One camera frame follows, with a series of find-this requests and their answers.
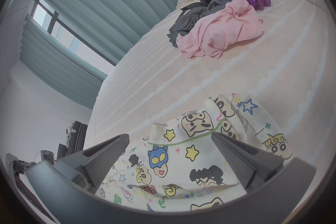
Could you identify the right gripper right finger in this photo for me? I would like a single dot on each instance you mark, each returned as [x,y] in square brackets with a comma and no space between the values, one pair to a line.
[244,162]

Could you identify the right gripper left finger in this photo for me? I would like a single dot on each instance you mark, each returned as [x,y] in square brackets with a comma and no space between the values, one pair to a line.
[99,162]

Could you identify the white printed pyjama top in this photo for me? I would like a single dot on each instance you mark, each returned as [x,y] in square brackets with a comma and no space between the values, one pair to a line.
[183,154]

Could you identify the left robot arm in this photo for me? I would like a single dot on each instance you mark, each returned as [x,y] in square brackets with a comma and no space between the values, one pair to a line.
[47,156]

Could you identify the black dressing table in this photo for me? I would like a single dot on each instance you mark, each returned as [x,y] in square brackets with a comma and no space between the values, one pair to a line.
[63,150]

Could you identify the bed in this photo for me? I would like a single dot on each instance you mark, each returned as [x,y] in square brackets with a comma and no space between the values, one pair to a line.
[210,78]

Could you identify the window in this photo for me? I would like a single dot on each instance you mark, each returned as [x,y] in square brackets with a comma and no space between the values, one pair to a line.
[78,49]

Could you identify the pink garment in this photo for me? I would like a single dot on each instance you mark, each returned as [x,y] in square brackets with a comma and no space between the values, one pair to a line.
[217,34]

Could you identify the grey garment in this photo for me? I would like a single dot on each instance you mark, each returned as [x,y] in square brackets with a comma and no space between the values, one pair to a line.
[189,20]

